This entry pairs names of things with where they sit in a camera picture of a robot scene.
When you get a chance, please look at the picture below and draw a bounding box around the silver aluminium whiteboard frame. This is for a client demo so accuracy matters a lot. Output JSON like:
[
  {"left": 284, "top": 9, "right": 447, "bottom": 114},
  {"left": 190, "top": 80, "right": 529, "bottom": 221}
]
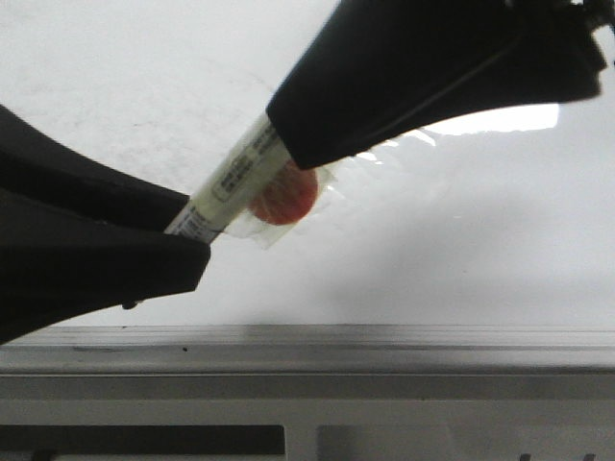
[{"left": 1, "top": 325, "right": 614, "bottom": 375}]

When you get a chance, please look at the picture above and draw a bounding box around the white whiteboard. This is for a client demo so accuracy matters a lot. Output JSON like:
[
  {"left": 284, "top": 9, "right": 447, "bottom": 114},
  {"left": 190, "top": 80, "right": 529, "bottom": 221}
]
[{"left": 1, "top": 1, "right": 614, "bottom": 329}]

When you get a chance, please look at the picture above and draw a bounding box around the red magnet under clear tape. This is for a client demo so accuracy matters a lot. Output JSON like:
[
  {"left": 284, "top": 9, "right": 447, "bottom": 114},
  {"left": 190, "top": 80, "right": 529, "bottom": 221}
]
[{"left": 224, "top": 160, "right": 335, "bottom": 249}]

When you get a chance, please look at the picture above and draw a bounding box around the white black whiteboard marker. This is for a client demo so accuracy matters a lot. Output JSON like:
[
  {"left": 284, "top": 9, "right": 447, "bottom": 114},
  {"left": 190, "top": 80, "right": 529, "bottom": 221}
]
[{"left": 164, "top": 113, "right": 290, "bottom": 244}]

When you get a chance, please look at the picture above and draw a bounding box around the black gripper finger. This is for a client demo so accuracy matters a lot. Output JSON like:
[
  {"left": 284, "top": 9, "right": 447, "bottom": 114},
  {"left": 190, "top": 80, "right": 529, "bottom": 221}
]
[
  {"left": 266, "top": 1, "right": 606, "bottom": 169},
  {"left": 1, "top": 109, "right": 210, "bottom": 342}
]

